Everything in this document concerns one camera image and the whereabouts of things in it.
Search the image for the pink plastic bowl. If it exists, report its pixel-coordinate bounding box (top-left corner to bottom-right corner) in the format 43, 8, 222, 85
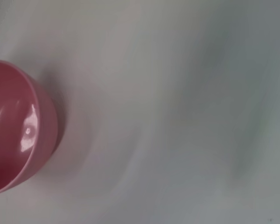
0, 60, 64, 197

